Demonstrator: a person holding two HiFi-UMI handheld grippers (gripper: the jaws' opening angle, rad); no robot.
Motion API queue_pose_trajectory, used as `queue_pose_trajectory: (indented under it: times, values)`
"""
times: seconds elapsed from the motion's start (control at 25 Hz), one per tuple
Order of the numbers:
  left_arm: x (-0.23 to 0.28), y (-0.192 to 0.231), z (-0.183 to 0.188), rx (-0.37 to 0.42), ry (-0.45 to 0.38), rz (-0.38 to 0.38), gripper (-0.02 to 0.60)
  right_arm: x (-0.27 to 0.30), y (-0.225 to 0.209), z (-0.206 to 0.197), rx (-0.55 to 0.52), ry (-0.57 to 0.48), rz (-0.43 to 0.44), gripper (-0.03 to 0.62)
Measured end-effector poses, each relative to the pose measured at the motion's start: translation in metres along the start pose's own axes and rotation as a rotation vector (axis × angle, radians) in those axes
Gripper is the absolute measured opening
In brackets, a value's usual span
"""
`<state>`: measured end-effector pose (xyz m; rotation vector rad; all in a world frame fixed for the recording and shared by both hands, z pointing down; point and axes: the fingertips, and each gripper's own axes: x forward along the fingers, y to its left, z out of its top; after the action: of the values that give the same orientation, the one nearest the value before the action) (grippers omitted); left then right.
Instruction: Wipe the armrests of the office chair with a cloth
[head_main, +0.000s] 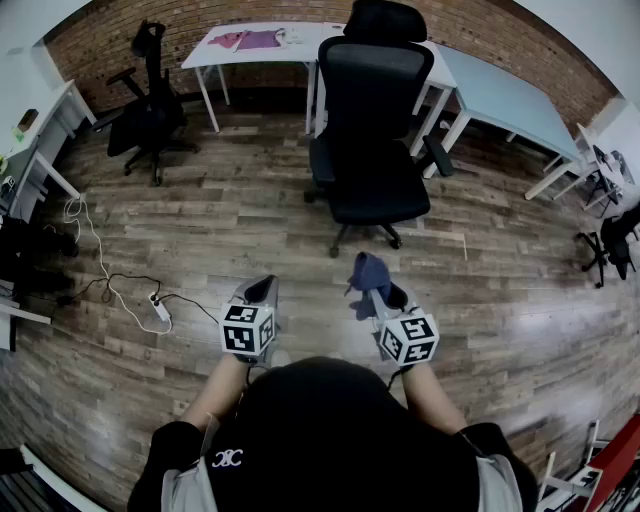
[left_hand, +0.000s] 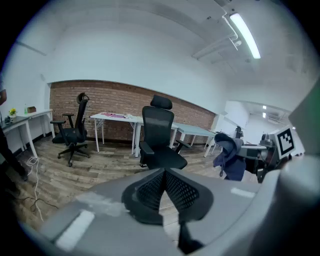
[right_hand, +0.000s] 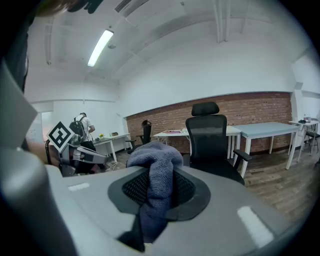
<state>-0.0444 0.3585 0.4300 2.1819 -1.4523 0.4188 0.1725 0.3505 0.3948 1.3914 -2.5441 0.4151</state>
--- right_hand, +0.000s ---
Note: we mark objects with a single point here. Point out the small black office chair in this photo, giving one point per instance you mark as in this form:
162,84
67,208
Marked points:
312,135

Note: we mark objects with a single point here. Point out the pink cloth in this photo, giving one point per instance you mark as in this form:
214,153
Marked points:
172,131

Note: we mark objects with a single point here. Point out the white desk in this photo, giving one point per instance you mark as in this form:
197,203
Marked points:
112,138

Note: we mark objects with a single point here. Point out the long ceiling light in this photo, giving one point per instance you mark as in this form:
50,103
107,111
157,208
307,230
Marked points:
100,47

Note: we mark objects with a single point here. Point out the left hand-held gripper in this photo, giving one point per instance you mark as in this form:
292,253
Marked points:
60,136

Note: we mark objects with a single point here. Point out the ceiling air vent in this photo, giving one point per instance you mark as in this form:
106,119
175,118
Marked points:
122,5

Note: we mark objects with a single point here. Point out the yellow flower pot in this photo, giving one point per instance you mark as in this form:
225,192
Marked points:
101,136

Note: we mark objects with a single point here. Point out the ceiling smoke detector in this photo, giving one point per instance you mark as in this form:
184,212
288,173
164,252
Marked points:
112,46

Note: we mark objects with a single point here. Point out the light blue table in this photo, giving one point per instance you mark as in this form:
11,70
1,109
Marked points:
267,128

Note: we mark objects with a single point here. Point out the black chair armrest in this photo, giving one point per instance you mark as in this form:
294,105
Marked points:
242,155

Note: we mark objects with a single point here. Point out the small white table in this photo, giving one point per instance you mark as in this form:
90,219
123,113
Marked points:
303,123

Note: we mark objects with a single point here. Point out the blue cloth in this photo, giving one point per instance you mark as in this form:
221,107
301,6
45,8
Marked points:
160,162

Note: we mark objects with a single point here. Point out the person's black top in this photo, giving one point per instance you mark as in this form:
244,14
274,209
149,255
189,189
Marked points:
15,50

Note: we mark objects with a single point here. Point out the black mesh office chair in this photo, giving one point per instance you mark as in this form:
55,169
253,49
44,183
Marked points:
207,135

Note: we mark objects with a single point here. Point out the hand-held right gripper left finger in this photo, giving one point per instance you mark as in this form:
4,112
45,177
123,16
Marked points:
87,212

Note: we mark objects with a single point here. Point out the black office chair with hanger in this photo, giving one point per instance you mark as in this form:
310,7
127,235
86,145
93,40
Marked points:
146,135

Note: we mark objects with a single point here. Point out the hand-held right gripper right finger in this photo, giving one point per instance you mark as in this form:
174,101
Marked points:
225,200

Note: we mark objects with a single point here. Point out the person's left forearm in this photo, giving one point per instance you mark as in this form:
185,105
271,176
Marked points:
37,152

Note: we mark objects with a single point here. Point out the white ceiling pipes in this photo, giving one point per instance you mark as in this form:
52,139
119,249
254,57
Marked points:
221,20

